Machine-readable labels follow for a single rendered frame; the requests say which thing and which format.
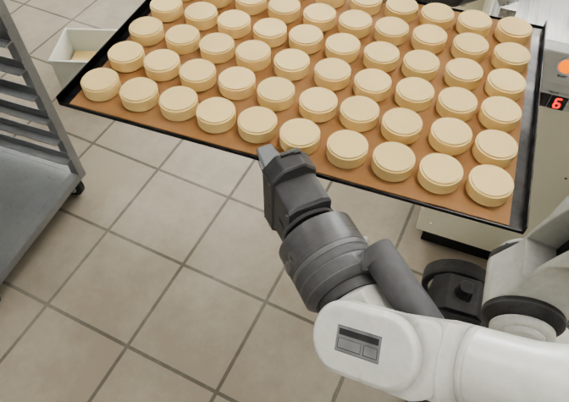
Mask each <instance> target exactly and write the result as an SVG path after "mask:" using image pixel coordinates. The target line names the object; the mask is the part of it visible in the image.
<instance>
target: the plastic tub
mask: <svg viewBox="0 0 569 402"><path fill-rule="evenodd" d="M116 31H117V30H111V29H83V28H64V31H63V33H62V35H61V36H60V38H59V40H58V43H57V45H56V47H55V48H54V50H53V52H52V55H51V56H50V58H49V59H48V62H51V64H52V67H53V69H54V71H55V74H56V76H57V77H58V81H59V83H60V85H61V86H62V89H63V88H64V87H65V86H66V85H67V84H68V83H69V82H70V81H71V80H72V79H73V78H74V77H75V76H76V75H77V74H78V72H79V71H80V70H81V69H82V68H83V67H84V66H85V65H86V64H87V63H88V62H89V60H90V59H91V58H92V57H93V56H94V55H95V54H96V53H97V52H98V51H99V49H100V48H101V47H102V46H103V45H104V44H105V43H106V42H107V41H108V40H109V39H110V37H111V36H112V35H113V34H114V33H115V32H116Z"/></svg>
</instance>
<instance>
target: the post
mask: <svg viewBox="0 0 569 402"><path fill-rule="evenodd" d="M0 30H5V31H7V32H8V33H9V35H10V37H11V39H12V41H13V42H12V43H10V44H9V45H8V49H9V51H10V53H11V55H12V57H13V58H14V59H18V60H21V61H23V63H24V65H25V67H26V69H27V70H26V71H25V72H24V73H23V74H22V77H23V79H24V81H25V83H26V84H27V85H29V86H33V87H35V88H36V90H37V92H38V94H39V97H37V99H35V102H36V105H37V106H38V108H39V109H41V110H44V111H47V112H48V114H49V116H50V118H51V119H50V120H49V121H48V123H47V127H48V128H49V130H50V131H52V132H55V133H58V134H59V136H60V138H61V141H60V142H59V143H58V148H59V150H60V151H63V152H67V153H68V154H69V157H70V159H71V160H70V161H69V162H68V164H67V165H68V167H69V170H70V172H71V173H75V174H78V175H79V177H80V180H82V179H83V177H84V176H85V175H86V172H85V170H84V169H83V167H82V165H81V163H80V159H79V158H78V156H77V154H76V152H75V149H74V148H73V145H72V143H71V141H70V139H69V137H68V135H67V133H66V131H65V129H64V126H63V124H62V122H61V120H60V118H59V116H58V114H57V111H56V109H55V107H54V106H53V104H52V101H51V99H50V97H49V95H48V93H47V90H46V88H45V86H44V85H43V83H42V81H41V77H40V75H39V74H38V72H37V70H36V67H35V65H34V64H33V61H32V59H31V57H30V54H29V53H28V51H27V49H26V47H25V44H24V42H23V40H22V38H21V36H20V34H19V32H18V30H17V27H16V25H15V23H14V21H13V19H12V17H11V15H10V13H9V11H8V8H7V6H6V4H5V2H4V1H3V0H0Z"/></svg>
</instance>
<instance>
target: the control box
mask: <svg viewBox="0 0 569 402"><path fill-rule="evenodd" d="M565 60H569V45H568V44H564V43H559V42H556V41H549V40H545V48H544V65H543V74H542V84H541V92H540V94H544V95H545V96H546V98H545V99H544V100H543V101H544V102H543V103H541V104H540V105H539V106H543V107H549V108H553V107H552V104H553V103H554V101H555V99H557V98H560V99H563V100H562V101H563V103H562V104H560V105H561V106H560V108H557V109H556V108H553V109H556V110H560V111H565V112H569V74H564V73H562V72H561V71H560V70H559V69H558V67H559V64H560V63H561V62H563V61H565Z"/></svg>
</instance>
